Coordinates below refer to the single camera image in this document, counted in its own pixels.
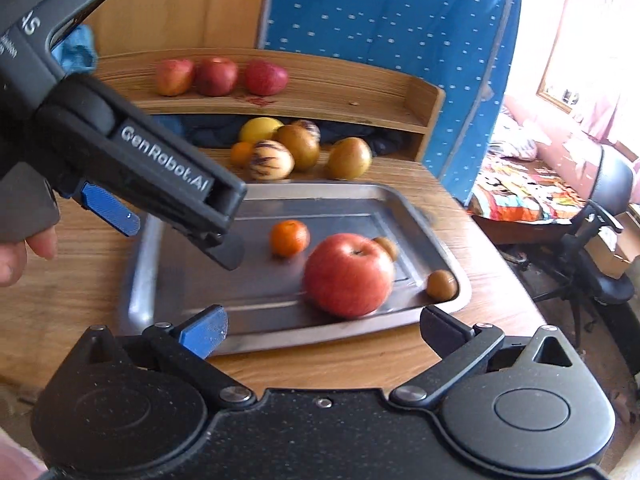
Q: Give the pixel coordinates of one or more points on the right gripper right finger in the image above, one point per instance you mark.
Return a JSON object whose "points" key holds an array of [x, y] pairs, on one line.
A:
{"points": [[464, 352]]}

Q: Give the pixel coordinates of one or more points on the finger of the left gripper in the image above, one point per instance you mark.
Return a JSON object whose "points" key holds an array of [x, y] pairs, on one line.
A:
{"points": [[108, 208]]}

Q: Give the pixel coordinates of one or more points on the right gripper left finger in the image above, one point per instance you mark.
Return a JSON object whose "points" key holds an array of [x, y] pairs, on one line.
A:
{"points": [[181, 350]]}

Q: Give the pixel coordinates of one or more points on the dark orange mandarin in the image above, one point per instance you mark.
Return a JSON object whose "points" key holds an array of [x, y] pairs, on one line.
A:
{"points": [[289, 238]]}

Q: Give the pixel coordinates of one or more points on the light orange mandarin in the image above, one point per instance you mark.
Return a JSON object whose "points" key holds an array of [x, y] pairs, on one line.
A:
{"points": [[241, 154]]}

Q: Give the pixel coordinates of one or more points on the large red apple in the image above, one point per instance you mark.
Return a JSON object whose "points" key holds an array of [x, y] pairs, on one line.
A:
{"points": [[348, 275]]}

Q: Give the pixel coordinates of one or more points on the striped pepino melon front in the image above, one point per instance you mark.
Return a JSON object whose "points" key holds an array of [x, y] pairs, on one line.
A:
{"points": [[270, 161]]}

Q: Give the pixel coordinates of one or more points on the striped pepino melon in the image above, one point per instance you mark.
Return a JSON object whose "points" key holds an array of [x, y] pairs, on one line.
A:
{"points": [[270, 161], [310, 127]]}

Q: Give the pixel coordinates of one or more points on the yellow lemon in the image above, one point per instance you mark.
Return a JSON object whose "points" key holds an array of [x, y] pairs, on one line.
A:
{"points": [[258, 129]]}

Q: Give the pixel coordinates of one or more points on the brown pear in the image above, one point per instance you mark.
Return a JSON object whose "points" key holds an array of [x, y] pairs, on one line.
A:
{"points": [[349, 159], [304, 148]]}

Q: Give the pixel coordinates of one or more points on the striped pepino melon back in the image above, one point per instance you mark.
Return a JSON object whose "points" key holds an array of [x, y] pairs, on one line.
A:
{"points": [[310, 127]]}

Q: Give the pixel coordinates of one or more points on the person's left hand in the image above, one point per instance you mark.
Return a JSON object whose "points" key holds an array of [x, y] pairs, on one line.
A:
{"points": [[13, 256]]}

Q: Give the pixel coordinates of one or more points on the person's right hand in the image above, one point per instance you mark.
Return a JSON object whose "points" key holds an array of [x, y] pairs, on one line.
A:
{"points": [[16, 462]]}

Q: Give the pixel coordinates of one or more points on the metal baking tray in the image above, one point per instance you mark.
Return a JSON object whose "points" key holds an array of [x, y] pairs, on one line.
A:
{"points": [[170, 280]]}

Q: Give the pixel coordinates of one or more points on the light blue hanging garment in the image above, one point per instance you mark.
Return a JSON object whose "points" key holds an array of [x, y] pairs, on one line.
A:
{"points": [[76, 53]]}

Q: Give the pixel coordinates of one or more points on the left red apple on shelf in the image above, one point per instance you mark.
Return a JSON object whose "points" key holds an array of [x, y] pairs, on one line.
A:
{"points": [[174, 76]]}

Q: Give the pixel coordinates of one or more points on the red apple on shelf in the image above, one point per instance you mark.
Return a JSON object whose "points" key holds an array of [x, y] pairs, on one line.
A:
{"points": [[216, 77], [263, 78], [174, 76]]}

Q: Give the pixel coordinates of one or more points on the black office chair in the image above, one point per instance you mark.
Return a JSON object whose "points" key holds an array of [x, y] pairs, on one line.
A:
{"points": [[578, 279]]}

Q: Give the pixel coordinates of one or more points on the wooden board behind desk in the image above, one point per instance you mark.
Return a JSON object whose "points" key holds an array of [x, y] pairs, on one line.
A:
{"points": [[121, 26]]}

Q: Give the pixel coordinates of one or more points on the middle red apple on shelf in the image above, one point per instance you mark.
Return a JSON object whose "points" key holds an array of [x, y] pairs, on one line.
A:
{"points": [[216, 77]]}

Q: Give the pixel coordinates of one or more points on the colourful patterned bedding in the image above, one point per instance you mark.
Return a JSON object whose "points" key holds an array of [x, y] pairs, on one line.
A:
{"points": [[517, 185]]}

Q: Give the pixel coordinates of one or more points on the cardboard box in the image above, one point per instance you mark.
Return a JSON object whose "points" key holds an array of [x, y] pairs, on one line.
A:
{"points": [[612, 253]]}

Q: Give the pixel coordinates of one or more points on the right red apple on shelf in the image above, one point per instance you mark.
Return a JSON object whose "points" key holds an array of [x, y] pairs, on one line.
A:
{"points": [[263, 78]]}

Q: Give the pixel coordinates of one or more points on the wooden desk shelf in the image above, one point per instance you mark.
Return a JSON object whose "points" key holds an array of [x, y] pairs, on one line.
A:
{"points": [[319, 88]]}

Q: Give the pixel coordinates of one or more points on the blue polka dot fabric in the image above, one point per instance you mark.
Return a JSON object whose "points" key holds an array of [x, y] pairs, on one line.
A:
{"points": [[464, 47]]}

